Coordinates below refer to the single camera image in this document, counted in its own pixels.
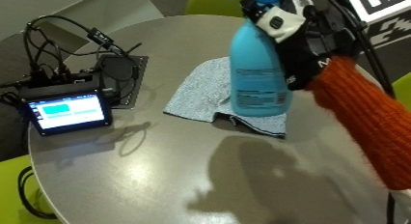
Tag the black electronics box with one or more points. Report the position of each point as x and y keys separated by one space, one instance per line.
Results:
x=60 y=82

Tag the black touchscreen device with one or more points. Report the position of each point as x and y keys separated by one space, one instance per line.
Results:
x=68 y=112

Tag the white marker cube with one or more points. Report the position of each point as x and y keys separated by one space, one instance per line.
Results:
x=381 y=11

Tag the black perforated metal plate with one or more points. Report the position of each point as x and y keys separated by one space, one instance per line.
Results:
x=128 y=82

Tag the grey microfibre cloth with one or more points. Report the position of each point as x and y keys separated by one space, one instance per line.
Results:
x=201 y=92

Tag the green chair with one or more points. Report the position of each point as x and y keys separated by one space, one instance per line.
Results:
x=11 y=191
x=215 y=3
x=404 y=90

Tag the blue spray bottle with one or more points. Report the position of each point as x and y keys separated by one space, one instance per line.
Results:
x=257 y=79

